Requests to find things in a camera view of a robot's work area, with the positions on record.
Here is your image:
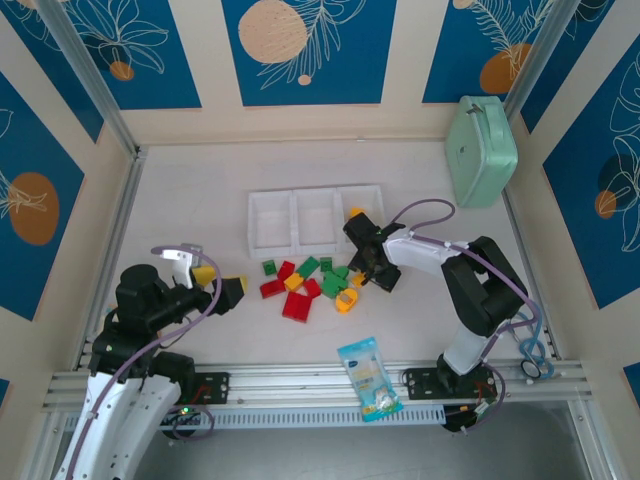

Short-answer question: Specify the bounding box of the round yellow lego piece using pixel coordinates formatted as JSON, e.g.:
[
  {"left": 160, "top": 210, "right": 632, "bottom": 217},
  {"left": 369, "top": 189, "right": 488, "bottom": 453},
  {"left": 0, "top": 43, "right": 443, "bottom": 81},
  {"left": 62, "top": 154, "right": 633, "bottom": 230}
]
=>
[{"left": 333, "top": 288, "right": 360, "bottom": 315}]

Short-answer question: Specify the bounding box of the aluminium front frame rail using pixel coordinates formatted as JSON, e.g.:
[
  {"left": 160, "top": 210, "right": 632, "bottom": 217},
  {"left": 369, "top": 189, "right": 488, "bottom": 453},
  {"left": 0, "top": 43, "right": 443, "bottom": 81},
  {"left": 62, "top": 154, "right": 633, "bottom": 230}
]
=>
[{"left": 42, "top": 360, "right": 586, "bottom": 416}]

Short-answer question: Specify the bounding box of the grey slotted cable duct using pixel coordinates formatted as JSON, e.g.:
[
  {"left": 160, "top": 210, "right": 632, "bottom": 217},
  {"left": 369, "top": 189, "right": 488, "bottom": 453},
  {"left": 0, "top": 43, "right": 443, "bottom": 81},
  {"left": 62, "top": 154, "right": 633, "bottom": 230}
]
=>
[{"left": 63, "top": 403, "right": 447, "bottom": 432}]

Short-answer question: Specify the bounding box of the aluminium corner post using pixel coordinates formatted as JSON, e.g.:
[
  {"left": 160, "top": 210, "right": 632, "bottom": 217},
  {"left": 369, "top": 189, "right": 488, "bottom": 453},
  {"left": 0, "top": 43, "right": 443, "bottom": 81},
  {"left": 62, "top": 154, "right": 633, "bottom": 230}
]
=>
[
  {"left": 35, "top": 0, "right": 144, "bottom": 159},
  {"left": 502, "top": 0, "right": 584, "bottom": 121}
]

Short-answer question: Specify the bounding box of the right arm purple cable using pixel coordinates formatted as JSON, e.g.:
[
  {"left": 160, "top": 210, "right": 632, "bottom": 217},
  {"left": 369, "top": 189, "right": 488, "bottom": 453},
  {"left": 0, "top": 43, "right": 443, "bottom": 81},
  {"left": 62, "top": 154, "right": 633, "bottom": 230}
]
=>
[{"left": 387, "top": 198, "right": 544, "bottom": 436}]

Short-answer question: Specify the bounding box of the mint green carry case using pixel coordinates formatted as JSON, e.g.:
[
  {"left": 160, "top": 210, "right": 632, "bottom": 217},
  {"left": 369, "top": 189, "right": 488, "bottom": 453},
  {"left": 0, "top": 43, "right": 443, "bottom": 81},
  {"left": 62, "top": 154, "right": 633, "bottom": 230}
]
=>
[{"left": 444, "top": 94, "right": 519, "bottom": 209}]

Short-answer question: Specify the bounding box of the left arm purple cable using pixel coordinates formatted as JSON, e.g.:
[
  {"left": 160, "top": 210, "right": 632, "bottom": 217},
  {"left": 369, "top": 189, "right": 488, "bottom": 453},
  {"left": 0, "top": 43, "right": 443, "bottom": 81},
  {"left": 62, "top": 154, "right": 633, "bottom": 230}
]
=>
[{"left": 62, "top": 244, "right": 224, "bottom": 480}]

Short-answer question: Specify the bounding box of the light blue stethoscope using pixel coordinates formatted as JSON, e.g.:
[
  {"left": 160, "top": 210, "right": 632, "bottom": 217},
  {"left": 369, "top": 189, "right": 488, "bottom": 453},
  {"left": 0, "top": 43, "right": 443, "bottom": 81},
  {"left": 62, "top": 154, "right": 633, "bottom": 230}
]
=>
[{"left": 507, "top": 299, "right": 556, "bottom": 381}]

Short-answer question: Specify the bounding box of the large red lego brick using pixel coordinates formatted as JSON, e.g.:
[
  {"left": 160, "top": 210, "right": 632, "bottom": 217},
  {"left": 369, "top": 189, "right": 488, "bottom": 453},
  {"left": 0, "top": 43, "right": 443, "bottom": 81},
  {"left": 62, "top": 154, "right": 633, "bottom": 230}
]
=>
[{"left": 281, "top": 292, "right": 314, "bottom": 325}]

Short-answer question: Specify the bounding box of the white three-compartment tray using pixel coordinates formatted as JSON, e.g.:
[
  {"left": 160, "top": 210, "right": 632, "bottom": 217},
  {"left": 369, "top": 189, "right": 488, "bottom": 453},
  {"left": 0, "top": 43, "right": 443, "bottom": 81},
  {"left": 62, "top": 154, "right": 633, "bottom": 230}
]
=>
[{"left": 247, "top": 183, "right": 385, "bottom": 260}]

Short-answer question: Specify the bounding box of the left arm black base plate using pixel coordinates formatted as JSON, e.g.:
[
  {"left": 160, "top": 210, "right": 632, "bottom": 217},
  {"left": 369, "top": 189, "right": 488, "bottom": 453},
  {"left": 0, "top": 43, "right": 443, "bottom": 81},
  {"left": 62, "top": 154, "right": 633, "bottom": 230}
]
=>
[{"left": 192, "top": 370, "right": 232, "bottom": 405}]

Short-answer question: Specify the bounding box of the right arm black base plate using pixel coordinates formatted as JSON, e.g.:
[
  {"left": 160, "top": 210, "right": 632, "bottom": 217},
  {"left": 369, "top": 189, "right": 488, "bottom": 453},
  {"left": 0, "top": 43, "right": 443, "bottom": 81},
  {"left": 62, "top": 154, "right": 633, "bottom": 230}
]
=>
[{"left": 402, "top": 366, "right": 506, "bottom": 401}]

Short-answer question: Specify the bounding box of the aluminium side frame rail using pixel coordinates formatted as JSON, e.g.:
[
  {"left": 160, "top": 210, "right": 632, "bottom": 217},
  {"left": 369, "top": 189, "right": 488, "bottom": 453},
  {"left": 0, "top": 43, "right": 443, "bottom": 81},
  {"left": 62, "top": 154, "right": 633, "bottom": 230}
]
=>
[
  {"left": 74, "top": 147, "right": 147, "bottom": 371},
  {"left": 501, "top": 189, "right": 564, "bottom": 362}
]

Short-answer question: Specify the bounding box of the blue white snack packet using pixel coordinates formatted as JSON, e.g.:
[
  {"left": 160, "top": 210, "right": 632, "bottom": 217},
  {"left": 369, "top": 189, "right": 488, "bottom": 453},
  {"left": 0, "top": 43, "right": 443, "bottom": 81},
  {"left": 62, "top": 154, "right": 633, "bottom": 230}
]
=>
[{"left": 336, "top": 335, "right": 405, "bottom": 424}]

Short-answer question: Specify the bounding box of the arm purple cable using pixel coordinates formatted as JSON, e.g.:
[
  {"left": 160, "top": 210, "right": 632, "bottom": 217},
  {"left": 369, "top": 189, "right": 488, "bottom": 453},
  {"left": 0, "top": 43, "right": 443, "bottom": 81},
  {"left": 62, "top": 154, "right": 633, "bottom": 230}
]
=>
[
  {"left": 62, "top": 244, "right": 224, "bottom": 480},
  {"left": 387, "top": 198, "right": 544, "bottom": 436}
]

